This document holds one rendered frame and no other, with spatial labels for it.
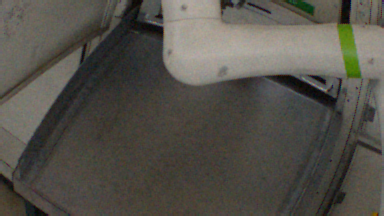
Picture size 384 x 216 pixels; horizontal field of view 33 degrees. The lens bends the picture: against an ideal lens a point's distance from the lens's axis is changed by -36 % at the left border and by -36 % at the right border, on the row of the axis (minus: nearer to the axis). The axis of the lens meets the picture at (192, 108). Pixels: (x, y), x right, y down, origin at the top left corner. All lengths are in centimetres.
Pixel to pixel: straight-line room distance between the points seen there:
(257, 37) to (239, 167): 34
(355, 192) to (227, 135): 52
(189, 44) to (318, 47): 24
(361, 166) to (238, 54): 69
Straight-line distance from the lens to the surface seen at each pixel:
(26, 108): 235
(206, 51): 147
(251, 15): 195
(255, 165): 173
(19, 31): 174
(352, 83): 190
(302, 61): 144
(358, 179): 203
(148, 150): 171
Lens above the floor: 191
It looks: 36 degrees down
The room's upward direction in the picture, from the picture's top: 12 degrees clockwise
